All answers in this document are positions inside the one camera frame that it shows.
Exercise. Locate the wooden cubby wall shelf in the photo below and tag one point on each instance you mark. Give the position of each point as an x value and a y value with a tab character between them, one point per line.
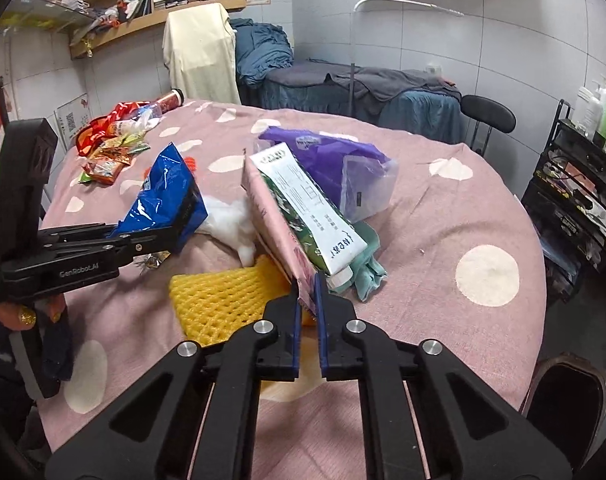
153	15

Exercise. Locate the massage bed with blue cover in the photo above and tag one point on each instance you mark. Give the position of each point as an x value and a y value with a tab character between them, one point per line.
423	110

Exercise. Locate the clear crushed plastic bottle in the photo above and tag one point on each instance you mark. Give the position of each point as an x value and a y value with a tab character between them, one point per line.
138	121

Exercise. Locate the yellow foam fruit net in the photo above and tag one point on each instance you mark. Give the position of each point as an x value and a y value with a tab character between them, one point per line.
218	295

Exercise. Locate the grey blanket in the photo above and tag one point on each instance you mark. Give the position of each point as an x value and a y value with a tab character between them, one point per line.
383	82

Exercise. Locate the blue bedding pile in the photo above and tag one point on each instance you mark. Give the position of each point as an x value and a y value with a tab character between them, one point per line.
260	50

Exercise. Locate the person's left hand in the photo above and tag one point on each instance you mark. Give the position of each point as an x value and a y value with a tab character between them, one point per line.
20	316

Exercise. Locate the dark round waste bin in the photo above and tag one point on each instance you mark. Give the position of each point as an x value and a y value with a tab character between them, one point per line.
565	410

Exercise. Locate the silver candy wrapper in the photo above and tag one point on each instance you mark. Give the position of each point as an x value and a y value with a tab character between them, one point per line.
150	261

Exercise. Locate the small white container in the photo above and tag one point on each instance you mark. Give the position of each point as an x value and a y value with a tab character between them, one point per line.
433	67

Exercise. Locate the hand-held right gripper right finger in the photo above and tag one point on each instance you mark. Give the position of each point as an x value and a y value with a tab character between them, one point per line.
319	340

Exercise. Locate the white wall notice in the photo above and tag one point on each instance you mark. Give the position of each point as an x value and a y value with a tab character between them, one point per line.
73	120

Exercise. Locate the black mesh rack cart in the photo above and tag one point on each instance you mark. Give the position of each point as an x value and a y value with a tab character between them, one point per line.
573	195

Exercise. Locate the glass wall shelf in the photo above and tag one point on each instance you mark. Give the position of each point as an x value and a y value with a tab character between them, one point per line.
48	15

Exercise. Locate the pink polka dot blanket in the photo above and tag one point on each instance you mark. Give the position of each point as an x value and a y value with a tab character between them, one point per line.
433	220

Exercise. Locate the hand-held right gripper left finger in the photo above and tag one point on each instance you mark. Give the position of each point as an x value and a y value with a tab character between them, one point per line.
297	340

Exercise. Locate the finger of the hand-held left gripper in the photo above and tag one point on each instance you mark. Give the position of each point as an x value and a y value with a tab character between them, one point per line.
148	244
83	231

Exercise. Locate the pile of colourful snack wrappers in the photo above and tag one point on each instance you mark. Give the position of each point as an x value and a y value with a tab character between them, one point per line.
110	150

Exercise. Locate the cream cloth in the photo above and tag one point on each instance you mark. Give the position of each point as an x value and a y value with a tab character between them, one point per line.
200	55

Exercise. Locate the red cylindrical can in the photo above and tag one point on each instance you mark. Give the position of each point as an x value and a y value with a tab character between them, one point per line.
170	99

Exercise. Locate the white cotton wad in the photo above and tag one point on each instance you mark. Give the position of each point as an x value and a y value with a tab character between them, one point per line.
228	225

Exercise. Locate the teal crumpled wrapper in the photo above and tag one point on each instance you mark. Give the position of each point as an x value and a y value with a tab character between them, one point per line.
370	265

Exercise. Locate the pink green tissue pack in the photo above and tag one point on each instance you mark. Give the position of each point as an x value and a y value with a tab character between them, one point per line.
293	210

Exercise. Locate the white pump bottle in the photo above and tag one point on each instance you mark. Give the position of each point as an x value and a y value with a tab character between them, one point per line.
589	110

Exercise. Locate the purple tissue pack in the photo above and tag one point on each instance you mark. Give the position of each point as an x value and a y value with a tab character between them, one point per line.
328	160

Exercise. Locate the thin metal pole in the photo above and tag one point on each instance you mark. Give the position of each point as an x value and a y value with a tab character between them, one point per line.
353	85

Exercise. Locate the white curved rod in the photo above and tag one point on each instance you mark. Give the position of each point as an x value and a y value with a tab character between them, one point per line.
408	2

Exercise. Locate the black stool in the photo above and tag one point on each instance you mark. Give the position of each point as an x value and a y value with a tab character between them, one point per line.
488	112

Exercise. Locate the blue snack bag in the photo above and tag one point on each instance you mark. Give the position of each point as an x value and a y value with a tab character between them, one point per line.
163	185

